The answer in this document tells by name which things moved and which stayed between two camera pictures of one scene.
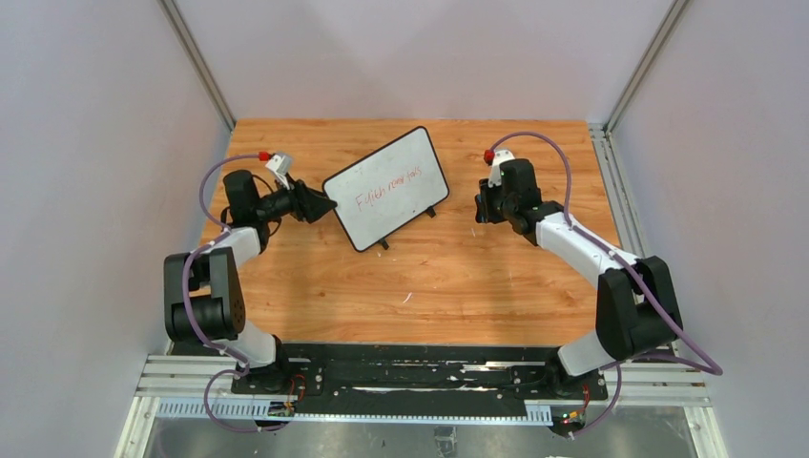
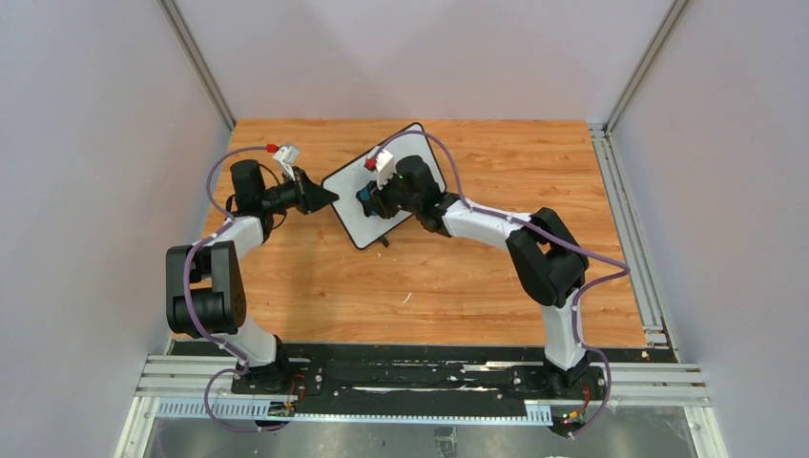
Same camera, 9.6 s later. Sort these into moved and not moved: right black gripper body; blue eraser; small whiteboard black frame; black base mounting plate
Moved: right black gripper body; blue eraser
Not moved: black base mounting plate; small whiteboard black frame
